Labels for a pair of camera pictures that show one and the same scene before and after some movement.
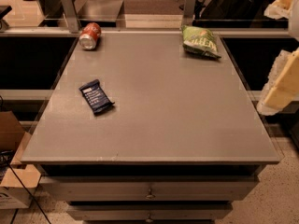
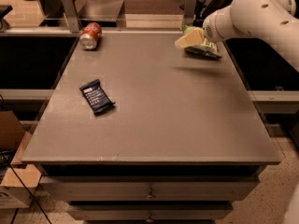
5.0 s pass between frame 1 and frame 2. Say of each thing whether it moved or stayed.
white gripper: moved
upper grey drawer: stayed
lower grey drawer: stayed
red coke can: stayed
